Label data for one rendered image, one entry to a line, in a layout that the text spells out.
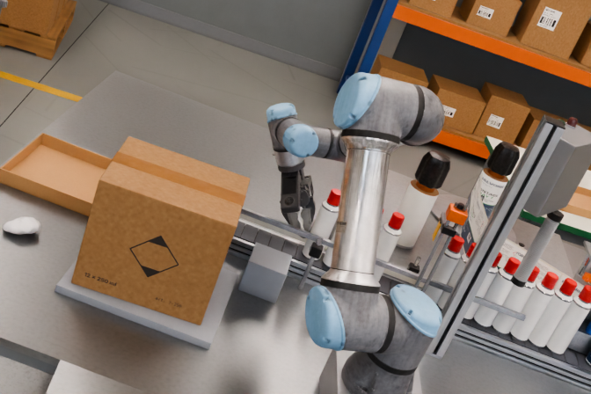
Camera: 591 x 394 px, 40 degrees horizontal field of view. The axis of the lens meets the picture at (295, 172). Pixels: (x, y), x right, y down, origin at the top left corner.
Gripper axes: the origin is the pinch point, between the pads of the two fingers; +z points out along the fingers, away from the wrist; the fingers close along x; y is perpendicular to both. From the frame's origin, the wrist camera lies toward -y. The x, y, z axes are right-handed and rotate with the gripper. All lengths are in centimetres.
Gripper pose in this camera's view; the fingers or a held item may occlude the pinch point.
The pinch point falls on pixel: (303, 235)
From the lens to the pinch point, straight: 215.6
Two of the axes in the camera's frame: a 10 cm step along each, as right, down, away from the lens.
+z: 1.8, 9.1, 3.7
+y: 1.4, -3.9, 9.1
